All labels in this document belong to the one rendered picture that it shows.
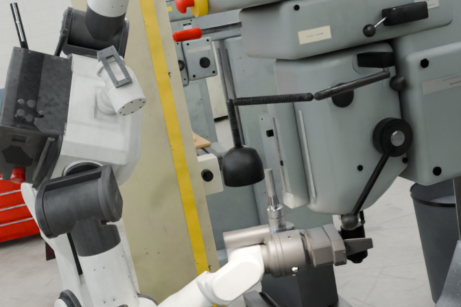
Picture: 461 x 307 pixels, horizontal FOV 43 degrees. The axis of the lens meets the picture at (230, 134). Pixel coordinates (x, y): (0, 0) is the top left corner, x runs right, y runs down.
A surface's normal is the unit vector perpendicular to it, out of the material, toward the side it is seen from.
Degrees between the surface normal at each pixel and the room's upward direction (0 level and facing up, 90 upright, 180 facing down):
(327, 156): 90
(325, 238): 0
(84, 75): 58
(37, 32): 90
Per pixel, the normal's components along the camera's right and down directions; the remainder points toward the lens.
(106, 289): 0.04, 0.18
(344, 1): 0.31, 0.14
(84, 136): 0.43, -0.48
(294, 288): -0.87, 0.26
